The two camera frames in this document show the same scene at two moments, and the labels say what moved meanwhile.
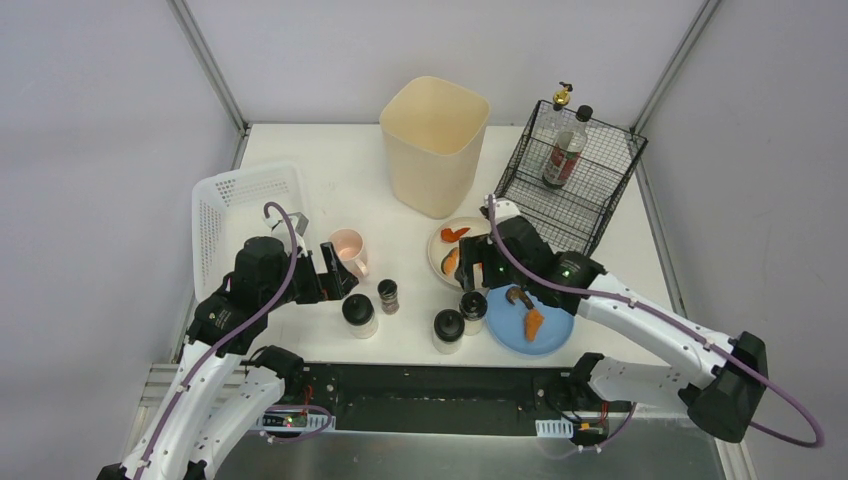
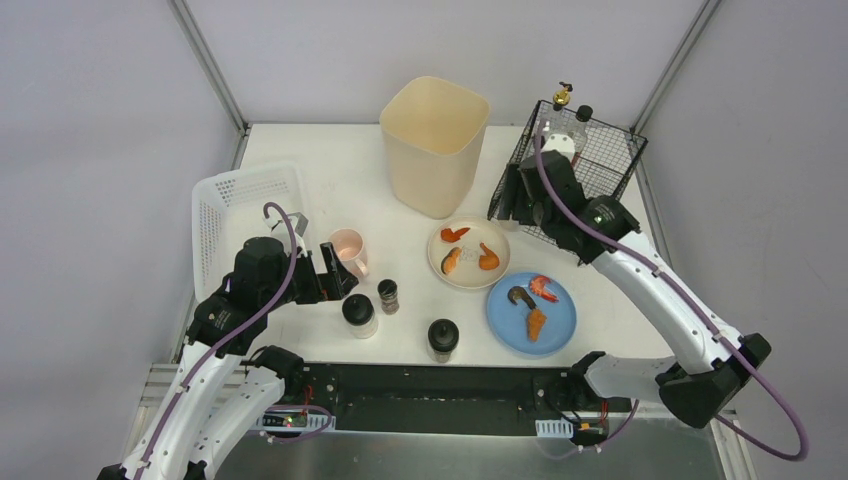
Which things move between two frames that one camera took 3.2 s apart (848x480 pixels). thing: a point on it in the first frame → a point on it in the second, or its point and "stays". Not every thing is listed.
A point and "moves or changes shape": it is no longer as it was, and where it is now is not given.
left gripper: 328,273 stays
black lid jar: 359,313 stays
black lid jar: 449,327 moves or changes shape
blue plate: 506,323 stays
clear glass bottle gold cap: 559,120 stays
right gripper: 477,254 → 521,193
